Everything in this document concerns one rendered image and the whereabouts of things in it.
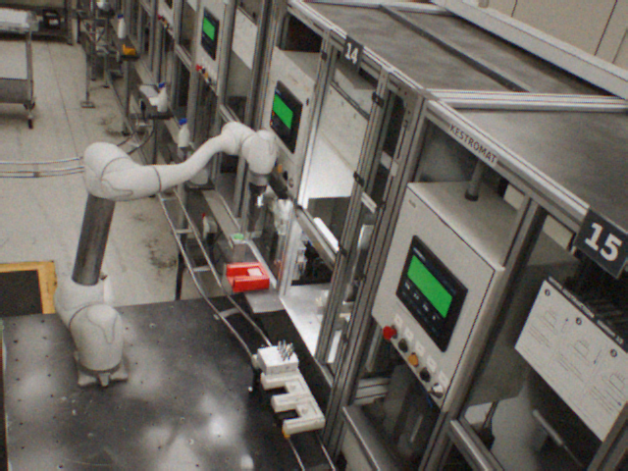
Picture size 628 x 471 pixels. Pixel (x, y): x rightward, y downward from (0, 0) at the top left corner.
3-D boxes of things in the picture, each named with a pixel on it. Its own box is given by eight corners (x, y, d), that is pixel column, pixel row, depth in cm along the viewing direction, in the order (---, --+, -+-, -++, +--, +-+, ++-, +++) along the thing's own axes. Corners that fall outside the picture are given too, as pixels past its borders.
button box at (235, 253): (226, 255, 297) (229, 233, 291) (242, 254, 300) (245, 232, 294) (231, 265, 291) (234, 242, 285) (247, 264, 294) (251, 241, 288)
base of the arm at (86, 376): (78, 395, 243) (79, 384, 240) (73, 354, 260) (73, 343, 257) (130, 388, 251) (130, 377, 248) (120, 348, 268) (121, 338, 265)
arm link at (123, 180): (160, 170, 225) (141, 153, 234) (110, 181, 215) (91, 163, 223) (160, 202, 233) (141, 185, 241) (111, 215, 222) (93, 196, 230)
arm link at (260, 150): (279, 172, 264) (260, 157, 271) (286, 136, 256) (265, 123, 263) (257, 177, 257) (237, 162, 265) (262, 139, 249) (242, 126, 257)
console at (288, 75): (252, 151, 287) (267, 45, 264) (312, 150, 299) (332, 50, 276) (287, 198, 255) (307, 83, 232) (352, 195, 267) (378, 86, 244)
